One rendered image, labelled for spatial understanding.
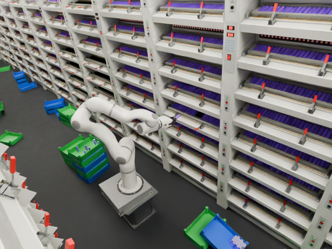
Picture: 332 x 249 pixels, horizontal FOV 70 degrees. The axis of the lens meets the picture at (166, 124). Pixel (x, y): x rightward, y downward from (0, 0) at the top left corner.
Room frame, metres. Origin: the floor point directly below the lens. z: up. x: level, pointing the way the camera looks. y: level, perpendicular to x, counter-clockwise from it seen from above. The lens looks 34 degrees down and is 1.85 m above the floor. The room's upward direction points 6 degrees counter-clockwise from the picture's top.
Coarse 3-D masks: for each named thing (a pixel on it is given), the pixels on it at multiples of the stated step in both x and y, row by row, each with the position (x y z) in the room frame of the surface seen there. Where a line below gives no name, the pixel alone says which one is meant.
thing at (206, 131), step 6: (168, 102) 1.87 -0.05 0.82; (174, 102) 1.91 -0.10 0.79; (162, 108) 1.82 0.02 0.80; (168, 114) 1.77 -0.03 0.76; (174, 114) 1.75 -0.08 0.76; (180, 120) 1.66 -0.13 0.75; (186, 120) 1.64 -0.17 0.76; (192, 126) 1.56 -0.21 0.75; (198, 126) 1.53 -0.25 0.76; (204, 132) 1.47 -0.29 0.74; (210, 132) 1.44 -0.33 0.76; (216, 132) 1.42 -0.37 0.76; (216, 138) 1.38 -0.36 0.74
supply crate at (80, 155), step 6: (90, 138) 2.11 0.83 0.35; (96, 138) 2.07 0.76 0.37; (78, 144) 2.00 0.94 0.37; (84, 144) 2.05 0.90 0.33; (90, 144) 2.04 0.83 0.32; (96, 144) 2.03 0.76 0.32; (102, 144) 1.99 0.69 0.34; (72, 150) 1.94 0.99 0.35; (90, 150) 1.88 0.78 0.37; (96, 150) 1.93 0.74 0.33; (72, 156) 1.86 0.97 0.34; (78, 156) 1.78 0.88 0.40; (84, 156) 1.82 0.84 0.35
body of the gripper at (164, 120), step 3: (159, 117) 1.45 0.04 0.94; (162, 117) 1.45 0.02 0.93; (165, 117) 1.45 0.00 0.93; (162, 120) 1.40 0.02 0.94; (165, 120) 1.40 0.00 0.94; (168, 120) 1.40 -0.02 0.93; (171, 120) 1.41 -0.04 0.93; (162, 123) 1.36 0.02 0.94; (165, 123) 1.37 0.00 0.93; (168, 123) 1.39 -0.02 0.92; (162, 126) 1.36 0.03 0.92; (165, 126) 1.37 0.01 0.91; (168, 126) 1.39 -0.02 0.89
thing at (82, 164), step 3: (102, 147) 1.99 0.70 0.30; (102, 150) 1.98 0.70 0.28; (105, 150) 2.00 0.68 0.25; (96, 153) 1.92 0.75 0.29; (99, 153) 1.94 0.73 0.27; (102, 153) 1.97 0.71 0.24; (93, 156) 1.89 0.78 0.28; (96, 156) 1.91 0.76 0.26; (72, 159) 1.88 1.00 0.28; (87, 159) 1.84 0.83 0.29; (90, 159) 1.86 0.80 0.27; (93, 159) 1.88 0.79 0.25; (75, 162) 1.85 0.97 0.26; (78, 162) 1.81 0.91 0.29; (81, 162) 1.78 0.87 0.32; (84, 162) 1.80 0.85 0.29; (87, 162) 1.83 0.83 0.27; (90, 162) 1.85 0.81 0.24; (81, 165) 1.79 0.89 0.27; (84, 165) 1.80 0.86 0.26
